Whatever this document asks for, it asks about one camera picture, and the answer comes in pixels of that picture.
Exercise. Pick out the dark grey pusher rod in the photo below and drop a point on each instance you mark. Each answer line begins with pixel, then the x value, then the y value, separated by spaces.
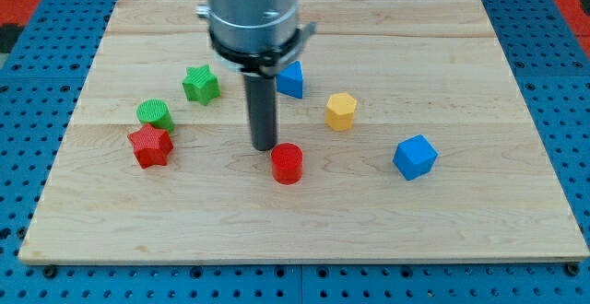
pixel 260 93

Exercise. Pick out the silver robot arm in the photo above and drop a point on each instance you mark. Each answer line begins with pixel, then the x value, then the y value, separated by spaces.
pixel 258 39

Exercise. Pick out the blue triangle block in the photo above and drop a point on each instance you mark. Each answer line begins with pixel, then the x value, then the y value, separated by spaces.
pixel 290 81

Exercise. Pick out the green star block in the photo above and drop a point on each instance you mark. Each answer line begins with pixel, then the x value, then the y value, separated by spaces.
pixel 200 85

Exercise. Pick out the red cylinder block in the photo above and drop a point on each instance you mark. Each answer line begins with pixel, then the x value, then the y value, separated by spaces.
pixel 287 162

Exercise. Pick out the yellow hexagon block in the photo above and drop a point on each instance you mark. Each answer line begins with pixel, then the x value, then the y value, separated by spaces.
pixel 340 111

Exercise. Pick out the green cylinder block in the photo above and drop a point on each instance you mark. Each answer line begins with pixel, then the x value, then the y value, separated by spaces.
pixel 156 113

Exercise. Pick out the red star block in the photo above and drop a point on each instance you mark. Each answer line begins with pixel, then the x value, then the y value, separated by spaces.
pixel 151 146

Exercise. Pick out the wooden board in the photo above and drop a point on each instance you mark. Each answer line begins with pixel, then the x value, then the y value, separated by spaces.
pixel 430 67

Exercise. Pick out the blue cube block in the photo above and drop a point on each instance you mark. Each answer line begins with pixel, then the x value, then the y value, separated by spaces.
pixel 414 157

